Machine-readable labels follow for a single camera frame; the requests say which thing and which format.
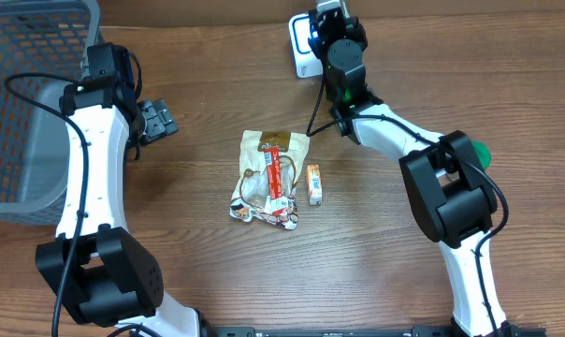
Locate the small orange snack packet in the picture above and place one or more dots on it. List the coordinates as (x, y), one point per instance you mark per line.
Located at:
(314, 183)

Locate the white barcode scanner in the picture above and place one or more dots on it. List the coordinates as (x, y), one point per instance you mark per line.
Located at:
(306, 63)

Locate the beige pet treat bag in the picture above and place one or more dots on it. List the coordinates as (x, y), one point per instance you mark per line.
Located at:
(250, 199)

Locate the white green round container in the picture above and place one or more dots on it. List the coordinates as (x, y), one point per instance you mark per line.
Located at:
(483, 154)

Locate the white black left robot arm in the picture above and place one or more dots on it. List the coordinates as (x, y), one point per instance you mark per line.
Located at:
(98, 271)

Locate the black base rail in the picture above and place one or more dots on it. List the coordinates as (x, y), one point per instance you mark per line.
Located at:
(416, 331)

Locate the grey plastic mesh basket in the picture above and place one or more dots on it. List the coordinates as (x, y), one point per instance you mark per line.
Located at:
(42, 46)

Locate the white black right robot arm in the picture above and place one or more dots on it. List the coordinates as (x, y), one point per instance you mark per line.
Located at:
(451, 196)

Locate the red stick snack packet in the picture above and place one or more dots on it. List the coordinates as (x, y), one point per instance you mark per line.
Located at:
(272, 159)

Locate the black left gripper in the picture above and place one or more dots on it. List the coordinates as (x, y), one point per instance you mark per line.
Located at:
(156, 121)

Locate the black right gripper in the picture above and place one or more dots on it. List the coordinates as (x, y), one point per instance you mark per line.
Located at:
(332, 23)

